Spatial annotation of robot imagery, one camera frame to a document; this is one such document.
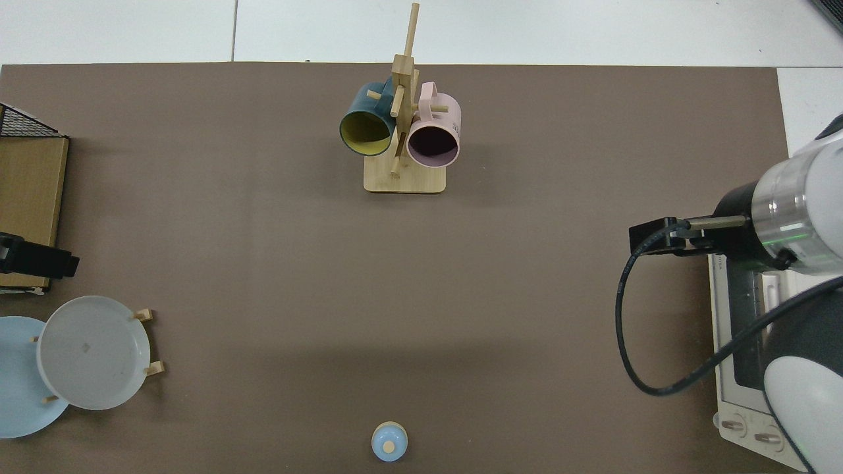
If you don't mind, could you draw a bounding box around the grey plate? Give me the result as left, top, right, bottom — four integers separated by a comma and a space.
36, 296, 151, 411

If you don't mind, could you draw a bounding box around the light blue plate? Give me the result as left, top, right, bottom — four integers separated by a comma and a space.
0, 316, 70, 439

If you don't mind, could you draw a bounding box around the wooden plate rack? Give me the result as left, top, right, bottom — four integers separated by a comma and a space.
30, 308, 165, 404

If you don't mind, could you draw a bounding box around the pale toaster oven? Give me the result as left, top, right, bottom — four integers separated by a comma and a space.
708, 253, 812, 471

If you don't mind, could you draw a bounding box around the dark grey flat object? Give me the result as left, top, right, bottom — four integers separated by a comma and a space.
809, 0, 843, 35

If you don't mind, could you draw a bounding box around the brown table cloth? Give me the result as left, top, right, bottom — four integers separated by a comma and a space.
0, 63, 791, 474

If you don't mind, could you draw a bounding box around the pink mug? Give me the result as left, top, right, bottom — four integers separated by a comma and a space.
406, 82, 462, 169

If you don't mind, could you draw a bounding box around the wooden cup stand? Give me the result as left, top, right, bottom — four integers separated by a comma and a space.
364, 3, 447, 194

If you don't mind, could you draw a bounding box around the dark teal mug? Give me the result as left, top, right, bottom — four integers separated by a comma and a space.
339, 81, 398, 157

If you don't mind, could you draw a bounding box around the small blue round bell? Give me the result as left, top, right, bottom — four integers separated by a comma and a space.
371, 421, 409, 462

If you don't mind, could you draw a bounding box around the wire basket with wooden floor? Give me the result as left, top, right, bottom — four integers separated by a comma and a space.
0, 102, 70, 295

